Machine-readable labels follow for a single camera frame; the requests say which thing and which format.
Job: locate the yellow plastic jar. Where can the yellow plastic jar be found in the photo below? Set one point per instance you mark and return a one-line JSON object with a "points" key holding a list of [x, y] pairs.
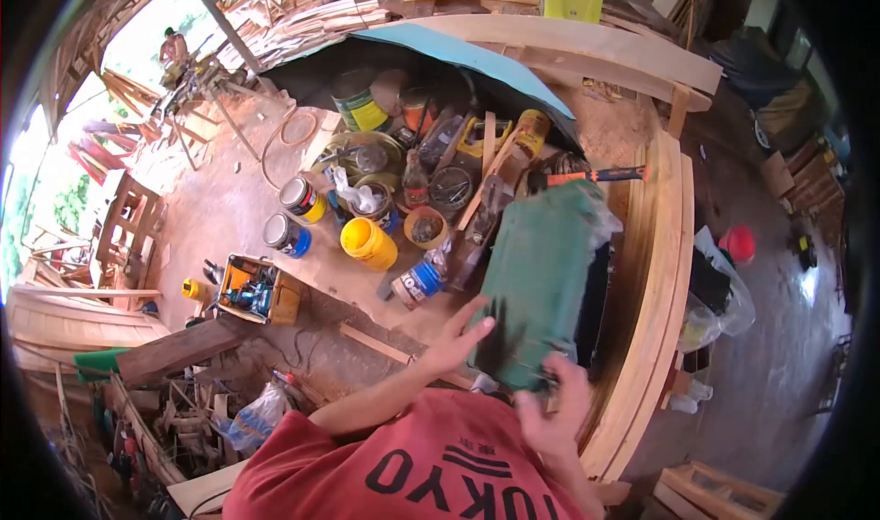
{"points": [[368, 243]]}

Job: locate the can with white plastic bag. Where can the can with white plastic bag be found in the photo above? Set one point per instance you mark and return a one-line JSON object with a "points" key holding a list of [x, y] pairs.
{"points": [[375, 207]]}

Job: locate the blue labelled tin can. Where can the blue labelled tin can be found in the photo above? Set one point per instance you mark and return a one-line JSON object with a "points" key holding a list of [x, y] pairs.
{"points": [[287, 236]]}

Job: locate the long light wooden boards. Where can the long light wooden boards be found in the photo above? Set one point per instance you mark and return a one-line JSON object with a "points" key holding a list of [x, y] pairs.
{"points": [[584, 49]]}

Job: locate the person's right fingers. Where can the person's right fingers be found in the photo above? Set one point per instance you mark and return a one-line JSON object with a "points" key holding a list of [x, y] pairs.
{"points": [[567, 379]]}

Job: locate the yellow glue bottle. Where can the yellow glue bottle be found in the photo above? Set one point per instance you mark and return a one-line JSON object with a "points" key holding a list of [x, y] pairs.
{"points": [[533, 133]]}

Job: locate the blue and white labelled can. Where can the blue and white labelled can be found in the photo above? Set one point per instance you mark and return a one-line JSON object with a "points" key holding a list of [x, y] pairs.
{"points": [[418, 283]]}

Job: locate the dark wooden plank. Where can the dark wooden plank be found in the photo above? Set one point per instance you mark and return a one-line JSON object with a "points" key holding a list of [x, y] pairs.
{"points": [[179, 351]]}

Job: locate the round dark container of nails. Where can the round dark container of nails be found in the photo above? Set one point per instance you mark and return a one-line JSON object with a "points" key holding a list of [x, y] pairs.
{"points": [[450, 188]]}

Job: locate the pile of wood scraps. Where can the pile of wood scraps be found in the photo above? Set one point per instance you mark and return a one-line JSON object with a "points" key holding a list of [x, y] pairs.
{"points": [[179, 424]]}

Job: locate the blue tarp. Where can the blue tarp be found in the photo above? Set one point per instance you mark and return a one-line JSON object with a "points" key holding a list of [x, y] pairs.
{"points": [[474, 56]]}

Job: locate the green case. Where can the green case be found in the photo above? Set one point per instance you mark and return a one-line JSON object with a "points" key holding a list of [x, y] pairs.
{"points": [[540, 279]]}

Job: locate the thin wooden strip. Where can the thin wooden strip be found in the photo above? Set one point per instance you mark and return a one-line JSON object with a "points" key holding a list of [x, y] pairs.
{"points": [[385, 348]]}

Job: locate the curved light wooden planks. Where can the curved light wooden planks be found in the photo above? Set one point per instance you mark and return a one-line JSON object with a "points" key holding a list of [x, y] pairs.
{"points": [[653, 300]]}

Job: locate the yellow labelled tin can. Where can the yellow labelled tin can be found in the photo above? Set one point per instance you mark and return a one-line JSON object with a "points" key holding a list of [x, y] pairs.
{"points": [[304, 200]]}

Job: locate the brown bowl of screws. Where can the brown bowl of screws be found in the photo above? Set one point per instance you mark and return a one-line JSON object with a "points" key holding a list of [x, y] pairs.
{"points": [[425, 228]]}

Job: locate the large green yellow paint can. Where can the large green yellow paint can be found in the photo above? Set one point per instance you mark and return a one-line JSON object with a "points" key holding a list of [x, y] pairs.
{"points": [[359, 104]]}

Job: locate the person's right hand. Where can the person's right hand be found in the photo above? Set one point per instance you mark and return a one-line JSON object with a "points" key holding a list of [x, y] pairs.
{"points": [[558, 417]]}

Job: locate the light wooden crate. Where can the light wooden crate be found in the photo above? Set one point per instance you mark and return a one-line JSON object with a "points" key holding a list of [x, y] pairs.
{"points": [[715, 494]]}

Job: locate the clear plastic bag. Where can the clear plastic bag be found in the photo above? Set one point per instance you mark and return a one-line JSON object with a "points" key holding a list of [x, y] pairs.
{"points": [[729, 307]]}

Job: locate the wooden chair frame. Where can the wooden chair frame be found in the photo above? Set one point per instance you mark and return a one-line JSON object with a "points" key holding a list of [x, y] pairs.
{"points": [[127, 231]]}

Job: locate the wooden boat hull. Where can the wooden boat hull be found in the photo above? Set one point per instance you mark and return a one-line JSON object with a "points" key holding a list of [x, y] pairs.
{"points": [[75, 324]]}

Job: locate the orange tin can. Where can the orange tin can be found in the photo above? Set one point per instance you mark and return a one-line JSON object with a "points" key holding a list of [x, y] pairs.
{"points": [[416, 111]]}

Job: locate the person's left hand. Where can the person's left hand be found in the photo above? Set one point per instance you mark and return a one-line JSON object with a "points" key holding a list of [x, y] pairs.
{"points": [[448, 344]]}

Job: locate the brown glass bottle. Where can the brown glass bottle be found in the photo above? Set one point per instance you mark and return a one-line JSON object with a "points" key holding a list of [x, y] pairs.
{"points": [[415, 183]]}

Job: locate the blue printed plastic bag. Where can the blue printed plastic bag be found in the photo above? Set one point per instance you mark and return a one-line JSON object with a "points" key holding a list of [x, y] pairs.
{"points": [[258, 417]]}

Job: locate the pile of wooden slats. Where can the pile of wooden slats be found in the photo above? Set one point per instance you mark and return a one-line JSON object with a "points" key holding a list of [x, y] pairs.
{"points": [[302, 28]]}

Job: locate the wooden hand plane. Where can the wooden hand plane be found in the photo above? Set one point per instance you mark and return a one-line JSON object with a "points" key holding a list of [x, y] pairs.
{"points": [[496, 200]]}

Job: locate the red cap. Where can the red cap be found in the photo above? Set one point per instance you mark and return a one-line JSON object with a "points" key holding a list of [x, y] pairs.
{"points": [[739, 243]]}

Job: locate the person's left fingers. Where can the person's left fingers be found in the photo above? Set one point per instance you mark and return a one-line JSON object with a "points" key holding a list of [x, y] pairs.
{"points": [[474, 320]]}

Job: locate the cardboard box of tools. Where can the cardboard box of tools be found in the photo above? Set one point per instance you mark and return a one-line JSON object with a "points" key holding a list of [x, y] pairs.
{"points": [[260, 291]]}

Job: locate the person's body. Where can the person's body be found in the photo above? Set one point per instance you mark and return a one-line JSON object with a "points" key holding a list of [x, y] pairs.
{"points": [[412, 472]]}

